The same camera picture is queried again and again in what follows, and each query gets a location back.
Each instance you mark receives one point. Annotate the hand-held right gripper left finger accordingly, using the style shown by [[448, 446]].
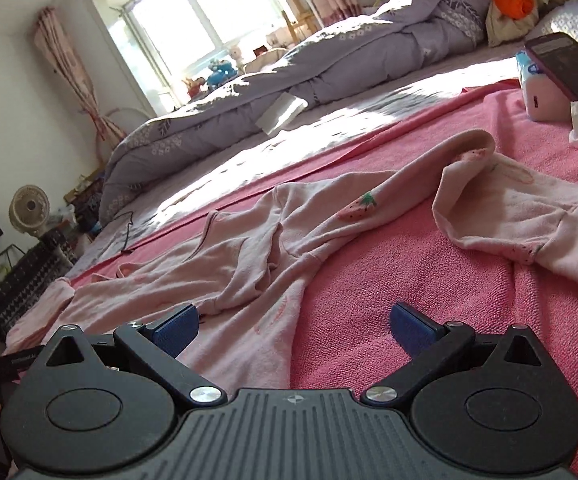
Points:
[[176, 332]]

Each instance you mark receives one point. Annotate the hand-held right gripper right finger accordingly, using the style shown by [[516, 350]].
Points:
[[411, 332]]

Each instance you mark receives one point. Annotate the pink strawberry pajama top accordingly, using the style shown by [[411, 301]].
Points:
[[249, 270]]

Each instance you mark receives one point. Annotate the pink strawberry pajama pants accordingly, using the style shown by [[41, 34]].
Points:
[[499, 215]]

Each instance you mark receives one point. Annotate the pink towel blanket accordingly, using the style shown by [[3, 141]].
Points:
[[444, 300]]

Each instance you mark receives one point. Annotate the black patterned cloth cabinet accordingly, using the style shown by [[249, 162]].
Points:
[[19, 280]]

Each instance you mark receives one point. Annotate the beige desk fan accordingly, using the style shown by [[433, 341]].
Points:
[[30, 207]]

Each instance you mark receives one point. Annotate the grey purple bed sheet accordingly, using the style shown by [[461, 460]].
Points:
[[369, 110]]

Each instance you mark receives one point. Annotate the pink white hula hoop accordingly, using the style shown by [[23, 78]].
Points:
[[121, 108]]

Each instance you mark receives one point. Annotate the orange toy figure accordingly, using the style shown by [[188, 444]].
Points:
[[193, 86]]

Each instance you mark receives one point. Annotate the blue toy figure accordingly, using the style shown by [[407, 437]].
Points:
[[221, 72]]

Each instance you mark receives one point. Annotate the white bunny toy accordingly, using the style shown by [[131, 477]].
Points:
[[235, 55]]

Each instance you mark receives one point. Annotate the purple floral quilt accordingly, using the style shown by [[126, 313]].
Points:
[[349, 55]]

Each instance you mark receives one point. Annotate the window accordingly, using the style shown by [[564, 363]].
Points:
[[179, 25]]

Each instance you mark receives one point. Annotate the smartphone in red case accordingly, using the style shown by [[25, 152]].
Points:
[[564, 65]]

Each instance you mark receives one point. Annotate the wooden easel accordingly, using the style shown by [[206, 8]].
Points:
[[294, 22]]

